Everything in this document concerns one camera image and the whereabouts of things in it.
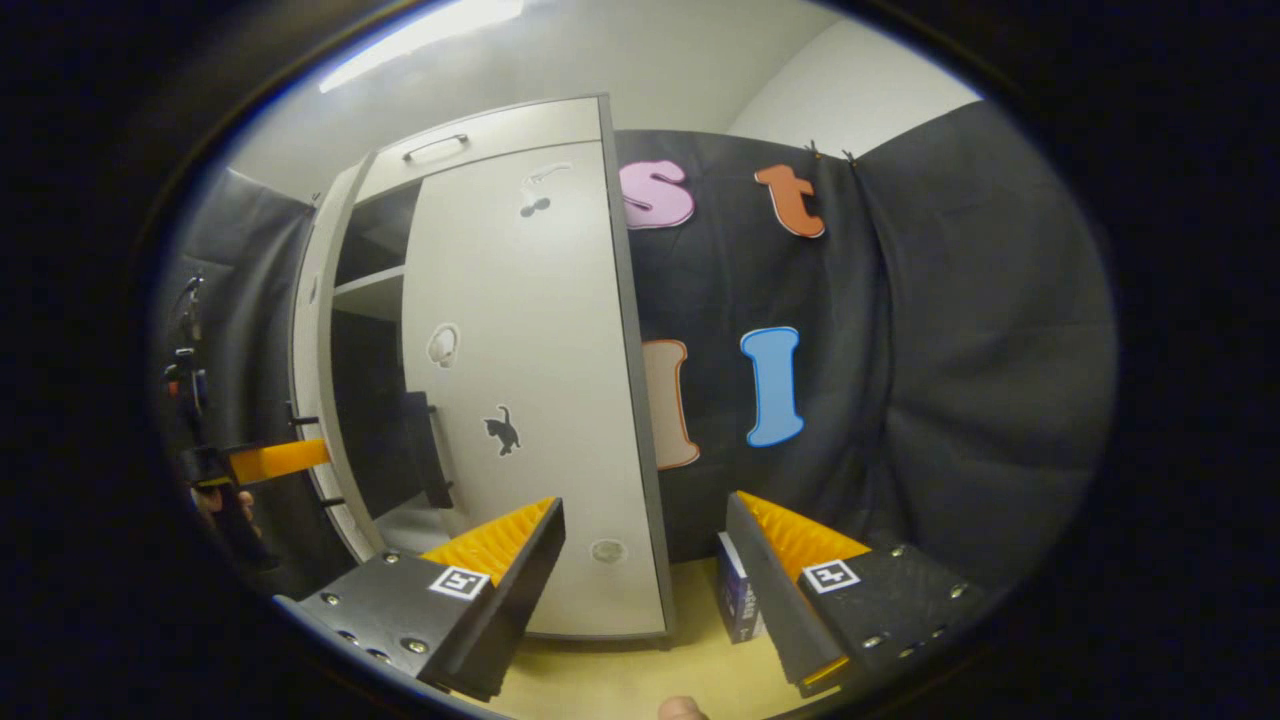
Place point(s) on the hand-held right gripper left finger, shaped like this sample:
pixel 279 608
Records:
pixel 520 580

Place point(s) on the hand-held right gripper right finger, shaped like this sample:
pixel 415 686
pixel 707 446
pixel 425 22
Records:
pixel 775 590

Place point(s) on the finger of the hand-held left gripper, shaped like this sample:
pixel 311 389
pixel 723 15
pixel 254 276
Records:
pixel 280 460

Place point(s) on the white cabinet door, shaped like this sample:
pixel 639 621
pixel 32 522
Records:
pixel 320 300
pixel 540 380

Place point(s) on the white cabinet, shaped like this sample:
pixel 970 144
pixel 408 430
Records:
pixel 520 350

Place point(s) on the white cabinet shelf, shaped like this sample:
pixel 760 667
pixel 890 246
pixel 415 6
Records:
pixel 375 295
pixel 415 530

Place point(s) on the white cabinet drawer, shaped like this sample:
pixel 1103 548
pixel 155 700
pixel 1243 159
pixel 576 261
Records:
pixel 530 135

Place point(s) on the blue box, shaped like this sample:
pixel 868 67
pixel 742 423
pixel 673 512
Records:
pixel 738 595

